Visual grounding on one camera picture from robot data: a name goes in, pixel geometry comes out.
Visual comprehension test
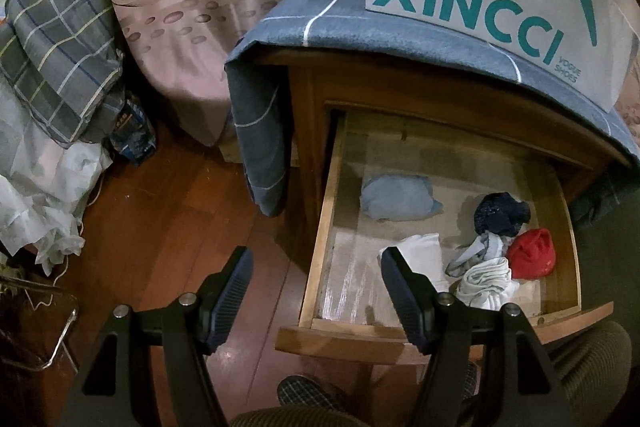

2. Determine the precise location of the leaf-print bed sheet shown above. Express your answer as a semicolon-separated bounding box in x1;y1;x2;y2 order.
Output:
90;0;640;148

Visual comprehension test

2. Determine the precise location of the white underwear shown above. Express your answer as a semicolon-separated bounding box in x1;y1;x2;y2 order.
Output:
455;257;521;310
380;233;451;293

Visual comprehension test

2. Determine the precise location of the white drawer liner paper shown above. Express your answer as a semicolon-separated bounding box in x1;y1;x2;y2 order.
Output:
320;112;566;318

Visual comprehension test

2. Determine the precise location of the wooden nightstand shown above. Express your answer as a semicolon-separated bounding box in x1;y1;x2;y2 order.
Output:
255;50;616;378

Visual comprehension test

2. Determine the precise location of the floral patterned underwear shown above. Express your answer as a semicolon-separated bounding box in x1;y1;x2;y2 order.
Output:
445;232;508;278

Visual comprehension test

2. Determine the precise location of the person's leg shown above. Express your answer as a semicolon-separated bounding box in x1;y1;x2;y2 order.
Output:
545;321;637;427
230;406;386;427

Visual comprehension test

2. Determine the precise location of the white crumpled bedding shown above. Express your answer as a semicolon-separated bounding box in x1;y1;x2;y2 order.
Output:
0;77;113;275

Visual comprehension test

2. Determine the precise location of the person's left leg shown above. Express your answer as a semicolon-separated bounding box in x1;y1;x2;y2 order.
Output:
230;406;386;427

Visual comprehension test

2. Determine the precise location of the navy sock bundle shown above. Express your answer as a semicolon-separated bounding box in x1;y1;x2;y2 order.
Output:
474;192;532;238

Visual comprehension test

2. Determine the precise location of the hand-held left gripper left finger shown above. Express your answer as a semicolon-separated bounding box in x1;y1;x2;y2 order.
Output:
62;247;255;427

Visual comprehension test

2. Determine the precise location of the light blue underwear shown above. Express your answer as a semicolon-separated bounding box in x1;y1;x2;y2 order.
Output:
360;176;443;223

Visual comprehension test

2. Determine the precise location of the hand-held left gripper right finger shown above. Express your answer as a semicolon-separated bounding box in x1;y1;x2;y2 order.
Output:
380;247;571;427

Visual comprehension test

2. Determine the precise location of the blue checked cloth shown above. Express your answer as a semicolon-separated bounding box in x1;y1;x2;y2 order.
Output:
225;0;640;228

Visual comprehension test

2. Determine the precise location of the blue packet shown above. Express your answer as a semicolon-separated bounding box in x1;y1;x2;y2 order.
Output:
110;92;155;165

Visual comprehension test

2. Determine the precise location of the person's right leg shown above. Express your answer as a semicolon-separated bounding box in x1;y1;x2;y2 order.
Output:
545;321;637;427

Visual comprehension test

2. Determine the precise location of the grey plaid pillow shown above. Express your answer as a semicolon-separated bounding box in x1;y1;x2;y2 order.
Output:
0;0;126;150

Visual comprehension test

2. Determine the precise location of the red underwear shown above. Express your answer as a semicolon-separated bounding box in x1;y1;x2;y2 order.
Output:
507;228;556;280

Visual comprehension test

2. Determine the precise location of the metal wire rack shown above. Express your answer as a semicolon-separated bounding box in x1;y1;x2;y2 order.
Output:
0;274;80;370

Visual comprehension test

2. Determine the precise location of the plaid slipper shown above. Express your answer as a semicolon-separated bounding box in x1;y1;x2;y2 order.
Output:
277;374;346;408

